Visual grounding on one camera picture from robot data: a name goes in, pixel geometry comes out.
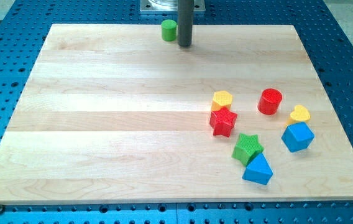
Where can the yellow hexagon block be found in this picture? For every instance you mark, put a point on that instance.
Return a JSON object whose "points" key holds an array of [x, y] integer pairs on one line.
{"points": [[221, 99]]}

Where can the red star block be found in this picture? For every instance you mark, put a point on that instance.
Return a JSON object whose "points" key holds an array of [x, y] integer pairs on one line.
{"points": [[222, 122]]}

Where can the light wooden board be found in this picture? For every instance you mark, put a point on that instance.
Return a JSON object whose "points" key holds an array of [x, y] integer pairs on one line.
{"points": [[113, 114]]}

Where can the green star block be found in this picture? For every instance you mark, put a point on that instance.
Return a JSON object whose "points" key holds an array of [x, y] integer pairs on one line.
{"points": [[247, 148]]}

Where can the green cylinder block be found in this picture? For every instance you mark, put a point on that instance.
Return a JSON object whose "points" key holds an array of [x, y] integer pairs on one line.
{"points": [[169, 30]]}

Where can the red cylinder block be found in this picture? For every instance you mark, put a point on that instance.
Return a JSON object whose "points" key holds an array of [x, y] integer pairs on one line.
{"points": [[269, 102]]}

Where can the blue triangle block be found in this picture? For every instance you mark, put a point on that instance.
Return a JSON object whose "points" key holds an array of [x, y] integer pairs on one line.
{"points": [[258, 170]]}

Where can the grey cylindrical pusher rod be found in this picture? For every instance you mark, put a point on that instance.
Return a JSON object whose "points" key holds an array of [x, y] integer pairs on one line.
{"points": [[185, 22]]}

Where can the yellow heart block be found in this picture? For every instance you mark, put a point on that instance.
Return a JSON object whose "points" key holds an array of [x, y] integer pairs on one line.
{"points": [[299, 114]]}

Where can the blue cube block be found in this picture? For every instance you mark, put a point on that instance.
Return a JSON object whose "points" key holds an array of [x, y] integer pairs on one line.
{"points": [[297, 137]]}

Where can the blue perforated metal table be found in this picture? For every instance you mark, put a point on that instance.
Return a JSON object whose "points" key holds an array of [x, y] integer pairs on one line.
{"points": [[23, 30]]}

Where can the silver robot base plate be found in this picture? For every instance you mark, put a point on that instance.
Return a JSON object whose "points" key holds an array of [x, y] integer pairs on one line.
{"points": [[167, 6]]}

